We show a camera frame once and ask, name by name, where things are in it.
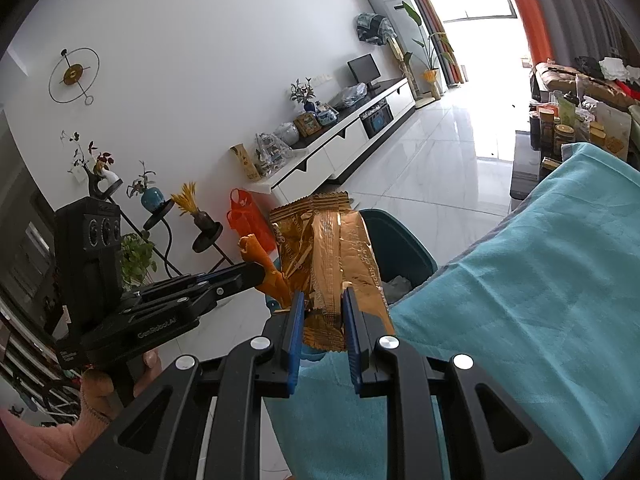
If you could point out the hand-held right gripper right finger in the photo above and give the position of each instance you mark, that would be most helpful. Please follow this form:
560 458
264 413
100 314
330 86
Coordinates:
353 347

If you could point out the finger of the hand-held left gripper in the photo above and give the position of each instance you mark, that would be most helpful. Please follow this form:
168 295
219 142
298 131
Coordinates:
245 280
220 274

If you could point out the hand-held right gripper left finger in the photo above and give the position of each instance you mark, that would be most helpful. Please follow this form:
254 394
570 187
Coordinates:
295 342

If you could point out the orange peel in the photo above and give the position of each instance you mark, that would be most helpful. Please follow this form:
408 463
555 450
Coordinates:
267 270

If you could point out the teal plastic bin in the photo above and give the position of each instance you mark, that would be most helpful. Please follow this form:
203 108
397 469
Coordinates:
405 250

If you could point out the person's left hand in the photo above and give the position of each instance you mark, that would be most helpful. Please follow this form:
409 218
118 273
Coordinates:
150 362

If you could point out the black plant stand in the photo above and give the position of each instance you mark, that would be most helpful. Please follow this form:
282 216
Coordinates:
207 237

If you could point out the orange plastic bag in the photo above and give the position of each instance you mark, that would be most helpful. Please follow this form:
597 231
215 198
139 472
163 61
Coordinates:
245 220

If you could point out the green potted plant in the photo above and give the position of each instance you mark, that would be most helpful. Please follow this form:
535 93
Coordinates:
137 260

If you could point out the dark vase yellow wheat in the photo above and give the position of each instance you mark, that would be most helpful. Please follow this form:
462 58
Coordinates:
192 205

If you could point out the teal vase with plant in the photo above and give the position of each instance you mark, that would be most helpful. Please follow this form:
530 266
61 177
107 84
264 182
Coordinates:
150 197

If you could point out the yellow gift box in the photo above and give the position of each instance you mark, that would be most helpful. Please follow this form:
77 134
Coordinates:
245 162

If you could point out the crystal ship ornament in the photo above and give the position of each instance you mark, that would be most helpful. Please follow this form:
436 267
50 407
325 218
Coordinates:
272 152

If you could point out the glass jar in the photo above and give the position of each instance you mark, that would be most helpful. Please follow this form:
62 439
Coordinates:
287 134

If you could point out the vase with red flowers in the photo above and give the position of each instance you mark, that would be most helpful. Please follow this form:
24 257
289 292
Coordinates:
95 165

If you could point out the framed picture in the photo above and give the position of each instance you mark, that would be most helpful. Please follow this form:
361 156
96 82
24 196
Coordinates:
307 124

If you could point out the white TV cabinet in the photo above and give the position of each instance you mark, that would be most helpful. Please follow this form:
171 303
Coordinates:
345 145

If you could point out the blue white ceramic jar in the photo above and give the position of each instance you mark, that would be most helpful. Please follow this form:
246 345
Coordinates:
326 115

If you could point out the vase with leafy branches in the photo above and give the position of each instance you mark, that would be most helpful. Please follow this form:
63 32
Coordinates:
303 95

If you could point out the crumpled clear plastic bag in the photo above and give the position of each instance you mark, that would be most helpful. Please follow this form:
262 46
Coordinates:
350 95

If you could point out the black monitor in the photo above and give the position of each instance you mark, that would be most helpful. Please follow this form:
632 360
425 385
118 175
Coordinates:
363 69

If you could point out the black glass coffee table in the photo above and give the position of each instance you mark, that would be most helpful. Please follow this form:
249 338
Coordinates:
525 175

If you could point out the covered standing fan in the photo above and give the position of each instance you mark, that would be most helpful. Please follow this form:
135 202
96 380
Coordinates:
375 29

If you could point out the group of food jars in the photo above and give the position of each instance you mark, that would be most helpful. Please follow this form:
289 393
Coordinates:
550 132

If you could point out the tall leafy floor plant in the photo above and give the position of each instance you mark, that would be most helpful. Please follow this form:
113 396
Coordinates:
430 45

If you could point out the white standing air conditioner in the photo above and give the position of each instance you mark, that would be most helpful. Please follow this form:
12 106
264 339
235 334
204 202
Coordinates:
387 0

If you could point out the grey and red curtain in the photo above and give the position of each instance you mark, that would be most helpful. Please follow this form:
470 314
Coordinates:
435 20

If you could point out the large window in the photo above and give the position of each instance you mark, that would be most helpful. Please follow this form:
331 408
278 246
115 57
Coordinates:
475 15

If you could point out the black bag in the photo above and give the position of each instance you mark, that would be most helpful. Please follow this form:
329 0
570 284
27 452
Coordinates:
589 66

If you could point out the red cloth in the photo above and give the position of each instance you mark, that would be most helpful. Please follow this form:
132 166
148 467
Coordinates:
631 90

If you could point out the white clothes pile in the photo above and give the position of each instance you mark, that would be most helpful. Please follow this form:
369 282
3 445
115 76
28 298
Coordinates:
611 67

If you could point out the orange and grey curtain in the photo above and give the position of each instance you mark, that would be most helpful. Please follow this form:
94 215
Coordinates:
575 5

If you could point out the round wall clock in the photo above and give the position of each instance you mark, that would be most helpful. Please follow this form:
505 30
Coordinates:
72 75

